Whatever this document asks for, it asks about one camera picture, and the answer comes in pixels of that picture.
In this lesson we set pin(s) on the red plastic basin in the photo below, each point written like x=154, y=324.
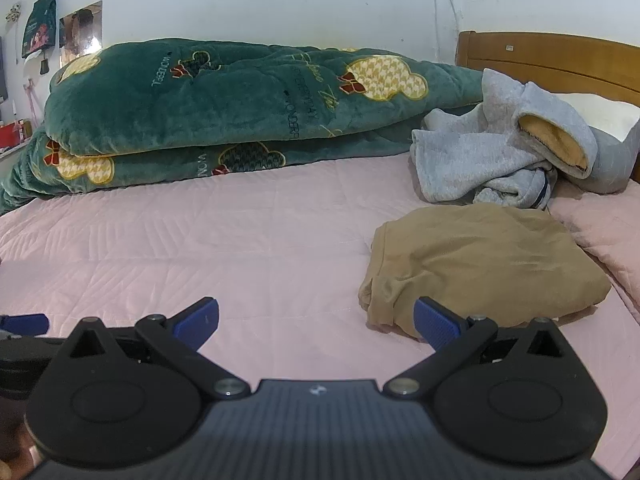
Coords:
x=10, y=135

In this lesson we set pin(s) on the green hanging bag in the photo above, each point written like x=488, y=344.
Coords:
x=40, y=25

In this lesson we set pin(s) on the small flower wall decoration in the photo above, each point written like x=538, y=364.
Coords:
x=12, y=12

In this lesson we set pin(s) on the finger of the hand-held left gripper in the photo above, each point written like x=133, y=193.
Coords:
x=25, y=325

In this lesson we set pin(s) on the pink hanging ribbon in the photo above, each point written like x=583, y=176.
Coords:
x=31, y=102

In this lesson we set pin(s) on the white pillow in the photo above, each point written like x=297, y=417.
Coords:
x=605, y=115

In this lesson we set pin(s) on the green plush quilt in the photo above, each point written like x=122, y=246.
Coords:
x=200, y=110

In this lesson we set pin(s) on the pink quilted bed sheet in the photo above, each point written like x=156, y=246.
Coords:
x=225, y=250

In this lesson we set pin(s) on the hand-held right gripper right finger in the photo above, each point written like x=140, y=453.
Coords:
x=435, y=322

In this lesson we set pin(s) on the grey pillow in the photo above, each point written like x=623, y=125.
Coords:
x=612, y=165

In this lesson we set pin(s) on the tan soft shirt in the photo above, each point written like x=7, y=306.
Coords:
x=480, y=270

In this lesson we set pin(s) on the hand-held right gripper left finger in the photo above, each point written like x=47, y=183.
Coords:
x=200, y=317

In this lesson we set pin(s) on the wooden headboard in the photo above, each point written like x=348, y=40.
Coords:
x=550, y=57

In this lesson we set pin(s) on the grey hoodie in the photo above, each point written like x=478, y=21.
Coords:
x=465, y=160

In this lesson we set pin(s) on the pink pillow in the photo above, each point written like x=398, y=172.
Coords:
x=610, y=230

